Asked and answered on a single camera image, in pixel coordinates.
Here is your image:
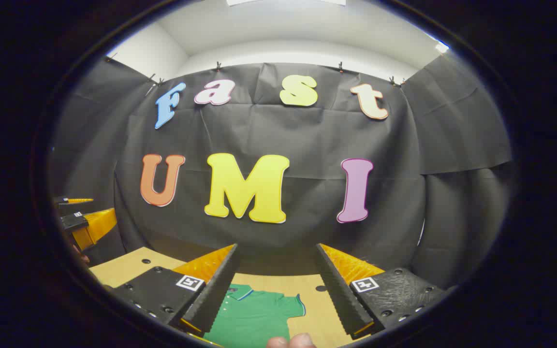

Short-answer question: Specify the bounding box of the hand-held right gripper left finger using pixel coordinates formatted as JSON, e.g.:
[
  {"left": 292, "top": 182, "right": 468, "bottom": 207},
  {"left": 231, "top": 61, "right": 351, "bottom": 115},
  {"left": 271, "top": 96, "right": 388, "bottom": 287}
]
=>
[{"left": 107, "top": 243, "right": 240, "bottom": 347}]

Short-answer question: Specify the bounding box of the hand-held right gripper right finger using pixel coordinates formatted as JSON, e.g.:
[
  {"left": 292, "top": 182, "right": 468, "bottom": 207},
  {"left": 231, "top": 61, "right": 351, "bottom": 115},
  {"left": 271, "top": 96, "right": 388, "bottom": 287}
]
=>
[{"left": 315, "top": 243, "right": 455, "bottom": 340}]

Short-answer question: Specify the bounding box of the black backdrop cloth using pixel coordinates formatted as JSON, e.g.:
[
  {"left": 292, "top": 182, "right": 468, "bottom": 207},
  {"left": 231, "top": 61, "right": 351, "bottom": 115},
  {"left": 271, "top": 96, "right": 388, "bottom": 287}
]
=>
[{"left": 49, "top": 52, "right": 518, "bottom": 290}]

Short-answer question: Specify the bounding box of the white ceiling light panel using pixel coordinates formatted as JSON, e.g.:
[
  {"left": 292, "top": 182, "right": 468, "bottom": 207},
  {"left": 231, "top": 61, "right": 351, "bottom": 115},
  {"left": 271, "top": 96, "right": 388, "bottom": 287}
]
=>
[{"left": 225, "top": 0, "right": 347, "bottom": 7}]

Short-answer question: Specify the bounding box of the green T-shirt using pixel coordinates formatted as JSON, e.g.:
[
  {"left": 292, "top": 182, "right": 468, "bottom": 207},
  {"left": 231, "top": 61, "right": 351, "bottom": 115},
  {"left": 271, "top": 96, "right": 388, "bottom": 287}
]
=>
[{"left": 204, "top": 284, "right": 307, "bottom": 348}]

